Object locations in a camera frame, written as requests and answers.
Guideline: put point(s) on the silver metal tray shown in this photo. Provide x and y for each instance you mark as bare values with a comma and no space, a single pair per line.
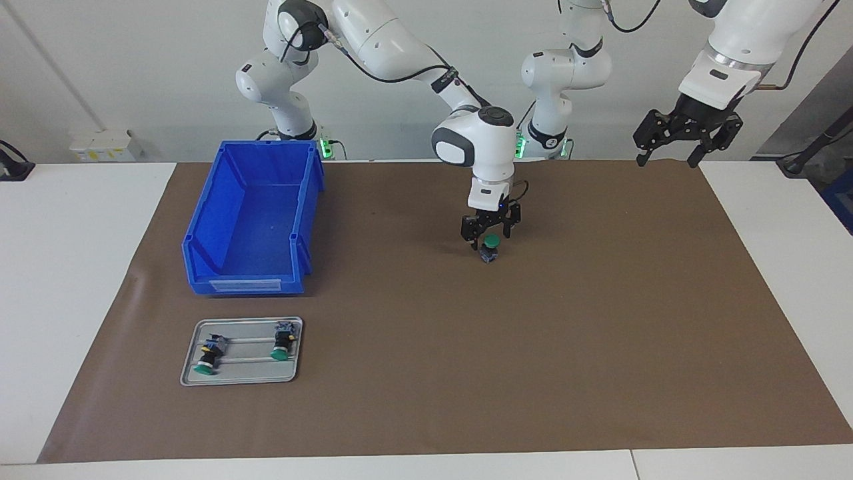
246,373

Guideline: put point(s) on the blue crate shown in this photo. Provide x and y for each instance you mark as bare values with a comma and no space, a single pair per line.
841,210

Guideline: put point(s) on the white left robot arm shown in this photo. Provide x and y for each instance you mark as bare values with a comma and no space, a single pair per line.
566,73

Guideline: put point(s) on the black stand pole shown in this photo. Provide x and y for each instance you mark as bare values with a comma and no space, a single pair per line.
810,153

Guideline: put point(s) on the brown paper table mat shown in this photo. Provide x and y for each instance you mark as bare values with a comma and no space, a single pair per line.
533,346

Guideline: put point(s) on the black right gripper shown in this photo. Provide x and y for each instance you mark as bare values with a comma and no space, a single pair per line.
492,220

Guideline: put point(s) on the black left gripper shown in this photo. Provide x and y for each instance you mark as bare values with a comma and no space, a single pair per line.
703,114

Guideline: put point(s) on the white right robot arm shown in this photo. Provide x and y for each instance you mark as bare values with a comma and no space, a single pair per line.
400,46

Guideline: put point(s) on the blue plastic storage bin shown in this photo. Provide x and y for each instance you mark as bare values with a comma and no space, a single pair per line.
253,226

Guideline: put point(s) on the white wall socket box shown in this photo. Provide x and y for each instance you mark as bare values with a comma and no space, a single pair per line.
106,145

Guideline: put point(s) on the green push button switch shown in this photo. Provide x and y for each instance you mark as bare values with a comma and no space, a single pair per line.
491,241
210,356
283,341

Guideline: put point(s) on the grey partition panel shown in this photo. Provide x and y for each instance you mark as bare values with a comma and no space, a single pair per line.
800,126

